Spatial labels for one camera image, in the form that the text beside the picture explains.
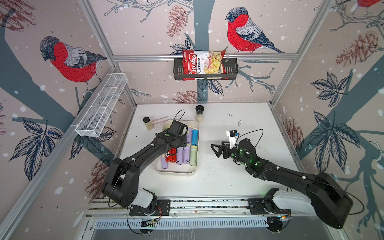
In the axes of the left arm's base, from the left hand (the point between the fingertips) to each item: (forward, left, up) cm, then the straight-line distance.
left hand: (186, 138), depth 88 cm
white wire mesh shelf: (-3, +45, +20) cm, 49 cm away
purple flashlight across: (-8, +4, -7) cm, 11 cm away
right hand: (-6, -17, +4) cm, 18 cm away
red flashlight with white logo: (-9, +10, -5) cm, 15 cm away
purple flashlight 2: (+7, -1, -7) cm, 10 cm away
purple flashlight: (-13, +13, -8) cm, 20 cm away
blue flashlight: (+10, -5, -8) cm, 13 cm away
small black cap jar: (+14, +27, -5) cm, 31 cm away
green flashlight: (-8, -4, -6) cm, 11 cm away
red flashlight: (-8, +8, -6) cm, 13 cm away
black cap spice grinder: (+22, -8, -6) cm, 24 cm away
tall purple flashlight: (-8, 0, -7) cm, 10 cm away
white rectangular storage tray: (-15, +7, -10) cm, 19 cm away
